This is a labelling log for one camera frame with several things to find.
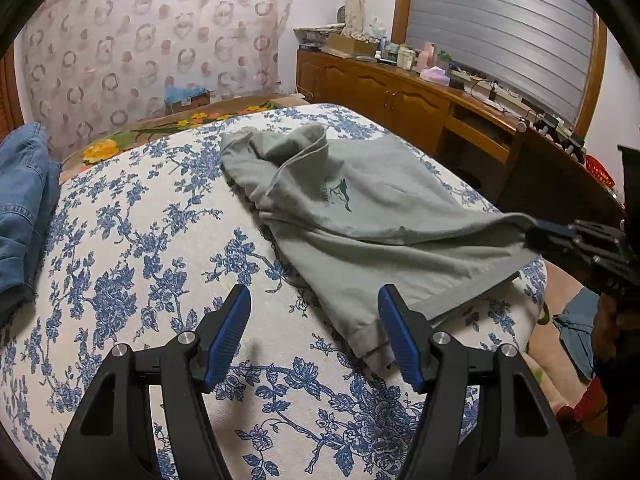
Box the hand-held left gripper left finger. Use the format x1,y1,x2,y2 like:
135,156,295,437
51,284,252,480

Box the box with blue cloth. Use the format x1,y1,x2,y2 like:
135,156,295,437
165,85,211,114

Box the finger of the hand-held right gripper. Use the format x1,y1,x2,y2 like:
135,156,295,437
524,219,627,283

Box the pink tissue box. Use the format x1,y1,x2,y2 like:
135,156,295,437
419,66,453,85

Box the blue floral bedspread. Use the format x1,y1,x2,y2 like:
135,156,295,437
0,102,548,480

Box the grey-green hoodie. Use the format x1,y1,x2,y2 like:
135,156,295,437
220,124,543,372

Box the wooden cabinet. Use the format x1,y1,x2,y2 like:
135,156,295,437
296,49,521,186

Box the cardboard box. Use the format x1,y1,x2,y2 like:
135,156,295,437
326,32,378,59

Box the teal cloth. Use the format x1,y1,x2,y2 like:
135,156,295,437
552,287,601,381

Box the red cloth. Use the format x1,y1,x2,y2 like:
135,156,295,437
557,375,608,432

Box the ring-patterned sheer curtain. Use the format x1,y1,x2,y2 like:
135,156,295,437
14,0,296,161

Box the red plastic basket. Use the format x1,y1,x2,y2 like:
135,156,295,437
582,156,617,187

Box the dark wooden furniture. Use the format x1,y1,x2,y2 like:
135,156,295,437
499,125,627,227

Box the stack of newspapers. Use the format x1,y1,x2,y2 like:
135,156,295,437
292,24,346,52

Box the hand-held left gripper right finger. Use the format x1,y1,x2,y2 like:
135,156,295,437
377,284,588,480

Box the blue denim jeans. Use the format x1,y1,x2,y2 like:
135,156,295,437
0,122,63,328

